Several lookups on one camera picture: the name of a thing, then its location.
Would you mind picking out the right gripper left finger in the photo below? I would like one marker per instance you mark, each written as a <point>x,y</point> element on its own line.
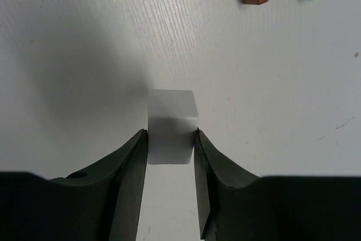
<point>99,202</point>

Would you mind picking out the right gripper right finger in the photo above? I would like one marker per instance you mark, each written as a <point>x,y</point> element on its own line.
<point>234,204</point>

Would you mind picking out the white cube block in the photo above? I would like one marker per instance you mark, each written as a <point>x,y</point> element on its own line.
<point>172,121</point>

